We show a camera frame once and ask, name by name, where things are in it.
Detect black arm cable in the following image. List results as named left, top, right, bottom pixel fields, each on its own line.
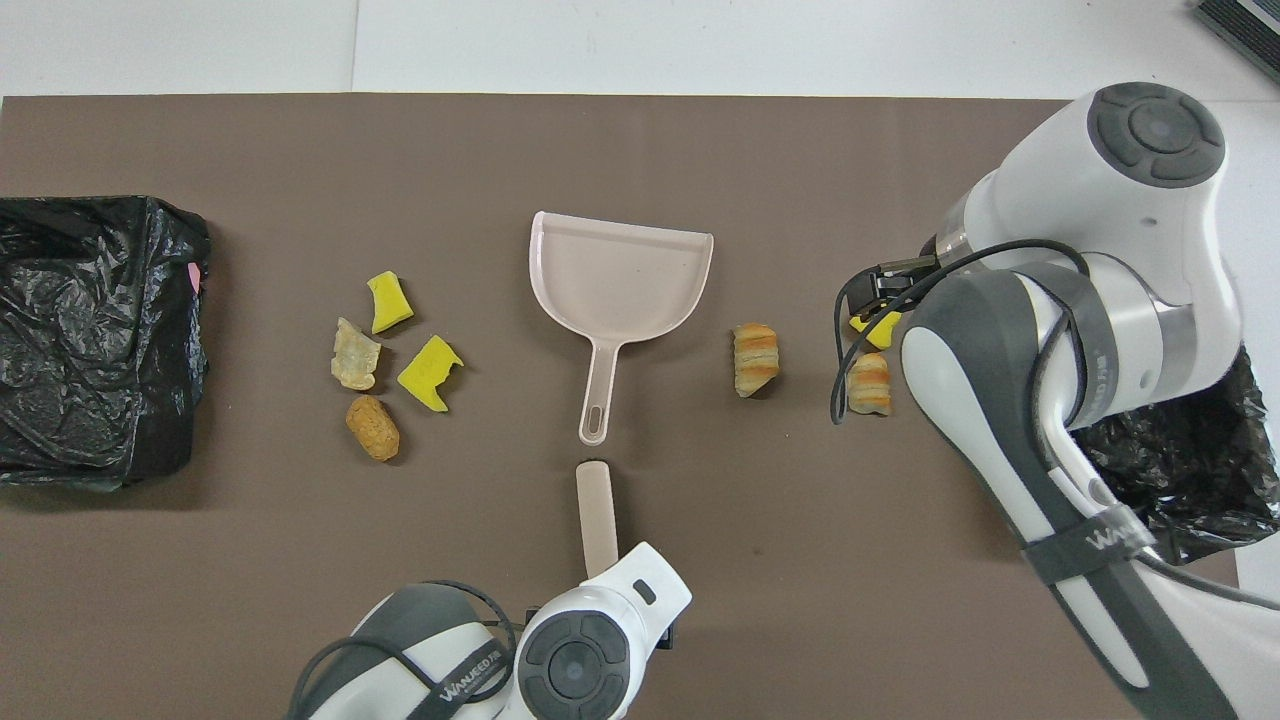
left=830, top=238, right=1280, bottom=611
left=288, top=578, right=521, bottom=720

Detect dark ribbed panel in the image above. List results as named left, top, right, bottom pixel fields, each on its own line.
left=1193, top=0, right=1280, bottom=86

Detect beige brush black bristles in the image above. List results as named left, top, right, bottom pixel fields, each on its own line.
left=575, top=460, right=621, bottom=581

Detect brown table mat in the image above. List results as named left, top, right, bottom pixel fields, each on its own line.
left=0, top=93, right=1241, bottom=720

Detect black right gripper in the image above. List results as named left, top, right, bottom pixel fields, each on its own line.
left=846, top=254, right=945, bottom=319

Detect striped croissant bread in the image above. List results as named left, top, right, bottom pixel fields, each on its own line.
left=846, top=352, right=893, bottom=416
left=732, top=322, right=781, bottom=399

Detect yellow sponge piece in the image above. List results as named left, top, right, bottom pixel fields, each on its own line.
left=366, top=271, right=415, bottom=335
left=397, top=335, right=465, bottom=413
left=850, top=310, right=903, bottom=351

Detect brown oval bread bun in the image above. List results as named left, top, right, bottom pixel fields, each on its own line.
left=346, top=395, right=401, bottom=463

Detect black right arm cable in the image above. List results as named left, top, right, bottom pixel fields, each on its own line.
left=830, top=238, right=1280, bottom=611

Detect pale torn bread piece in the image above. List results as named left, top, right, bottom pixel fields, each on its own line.
left=331, top=317, right=383, bottom=392

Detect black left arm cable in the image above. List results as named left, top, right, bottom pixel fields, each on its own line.
left=288, top=578, right=521, bottom=720

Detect bin with black bag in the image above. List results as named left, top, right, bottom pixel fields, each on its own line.
left=0, top=195, right=213, bottom=491
left=1075, top=345, right=1280, bottom=566

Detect pale pink plastic dustpan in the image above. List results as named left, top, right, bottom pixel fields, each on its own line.
left=528, top=210, right=716, bottom=447

